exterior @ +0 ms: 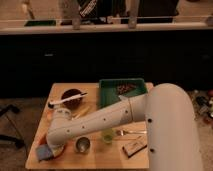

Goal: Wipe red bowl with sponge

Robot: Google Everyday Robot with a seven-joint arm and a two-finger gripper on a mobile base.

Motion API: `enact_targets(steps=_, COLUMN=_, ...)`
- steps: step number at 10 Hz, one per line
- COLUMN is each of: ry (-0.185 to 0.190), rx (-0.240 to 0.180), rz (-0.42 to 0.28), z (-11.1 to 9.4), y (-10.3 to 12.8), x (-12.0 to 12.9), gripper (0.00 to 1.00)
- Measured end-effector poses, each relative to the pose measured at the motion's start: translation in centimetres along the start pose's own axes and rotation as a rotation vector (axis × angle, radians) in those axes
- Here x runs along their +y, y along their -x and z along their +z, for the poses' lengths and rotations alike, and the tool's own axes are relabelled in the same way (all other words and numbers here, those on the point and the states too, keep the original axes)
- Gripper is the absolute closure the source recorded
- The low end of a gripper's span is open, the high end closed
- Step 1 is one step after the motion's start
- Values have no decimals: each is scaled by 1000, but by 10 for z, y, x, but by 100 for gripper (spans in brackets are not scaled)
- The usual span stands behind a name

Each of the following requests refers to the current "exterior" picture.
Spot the green plastic tray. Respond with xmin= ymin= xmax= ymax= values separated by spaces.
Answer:
xmin=99 ymin=78 xmax=147 ymax=108

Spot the small metal cup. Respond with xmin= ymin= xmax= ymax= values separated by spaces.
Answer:
xmin=75 ymin=137 xmax=90 ymax=153

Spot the brown food pile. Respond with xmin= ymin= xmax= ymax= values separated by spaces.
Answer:
xmin=117 ymin=83 xmax=136 ymax=95

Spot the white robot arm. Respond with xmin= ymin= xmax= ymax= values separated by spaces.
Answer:
xmin=46 ymin=83 xmax=203 ymax=171

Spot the silver fork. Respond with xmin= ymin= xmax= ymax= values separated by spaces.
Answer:
xmin=115 ymin=130 xmax=147 ymax=136

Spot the small brown box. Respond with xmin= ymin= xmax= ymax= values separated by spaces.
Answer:
xmin=122 ymin=136 xmax=147 ymax=158

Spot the black chair base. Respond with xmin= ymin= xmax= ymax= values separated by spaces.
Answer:
xmin=0 ymin=103 xmax=26 ymax=150

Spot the wooden stick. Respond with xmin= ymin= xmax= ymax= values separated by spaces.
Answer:
xmin=73 ymin=106 xmax=91 ymax=119

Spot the dark red bowl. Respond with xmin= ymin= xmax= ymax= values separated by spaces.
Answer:
xmin=60 ymin=88 xmax=83 ymax=110

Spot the white handled brush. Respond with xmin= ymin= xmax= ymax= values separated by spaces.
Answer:
xmin=48 ymin=93 xmax=87 ymax=108

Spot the green plastic cup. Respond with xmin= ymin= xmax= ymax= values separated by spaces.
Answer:
xmin=101 ymin=129 xmax=115 ymax=144

